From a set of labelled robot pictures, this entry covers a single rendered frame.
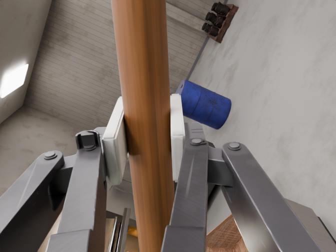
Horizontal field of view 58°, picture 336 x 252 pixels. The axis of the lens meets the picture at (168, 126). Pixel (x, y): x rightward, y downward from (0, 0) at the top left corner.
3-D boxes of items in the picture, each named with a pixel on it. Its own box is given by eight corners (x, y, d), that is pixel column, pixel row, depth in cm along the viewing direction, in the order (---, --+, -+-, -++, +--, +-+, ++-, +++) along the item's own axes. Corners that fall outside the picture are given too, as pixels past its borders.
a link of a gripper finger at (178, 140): (170, 135, 16) (185, 134, 16) (170, 93, 22) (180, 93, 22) (173, 183, 17) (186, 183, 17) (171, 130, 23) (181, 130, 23)
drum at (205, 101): (217, 135, 511) (169, 116, 494) (212, 121, 565) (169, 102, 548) (234, 106, 488) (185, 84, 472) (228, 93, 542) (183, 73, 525)
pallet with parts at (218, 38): (227, 4, 823) (211, -4, 814) (239, 7, 698) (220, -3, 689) (211, 37, 858) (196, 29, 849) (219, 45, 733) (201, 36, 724)
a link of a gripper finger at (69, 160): (101, 194, 15) (42, 196, 15) (115, 146, 20) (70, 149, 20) (97, 168, 15) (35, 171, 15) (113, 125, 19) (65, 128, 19)
